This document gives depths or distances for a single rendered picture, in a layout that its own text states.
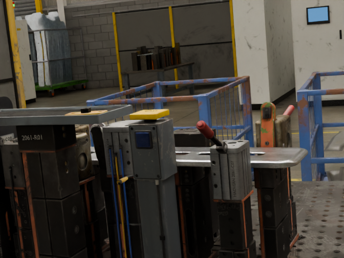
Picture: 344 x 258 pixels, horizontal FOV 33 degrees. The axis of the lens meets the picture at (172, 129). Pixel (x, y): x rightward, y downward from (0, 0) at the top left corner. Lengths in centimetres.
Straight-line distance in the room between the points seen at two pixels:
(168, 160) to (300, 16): 826
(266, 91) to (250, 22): 112
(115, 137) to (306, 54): 810
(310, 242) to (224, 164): 53
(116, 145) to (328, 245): 67
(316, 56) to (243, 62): 114
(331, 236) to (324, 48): 768
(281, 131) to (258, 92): 792
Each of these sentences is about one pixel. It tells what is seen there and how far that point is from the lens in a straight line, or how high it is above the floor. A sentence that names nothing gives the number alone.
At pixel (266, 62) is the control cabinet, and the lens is 940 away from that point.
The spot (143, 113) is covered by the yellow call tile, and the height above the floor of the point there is 116.
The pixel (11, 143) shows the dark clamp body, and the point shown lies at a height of 107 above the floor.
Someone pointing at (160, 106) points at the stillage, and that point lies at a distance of 475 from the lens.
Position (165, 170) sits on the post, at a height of 105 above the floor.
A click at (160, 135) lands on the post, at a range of 112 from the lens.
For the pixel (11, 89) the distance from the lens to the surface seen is 540.
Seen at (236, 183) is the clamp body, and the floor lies 98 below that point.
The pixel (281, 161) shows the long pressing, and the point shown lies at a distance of 134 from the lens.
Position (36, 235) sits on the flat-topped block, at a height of 89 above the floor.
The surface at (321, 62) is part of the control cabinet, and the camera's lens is 934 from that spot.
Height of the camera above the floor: 130
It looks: 9 degrees down
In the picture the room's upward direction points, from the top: 5 degrees counter-clockwise
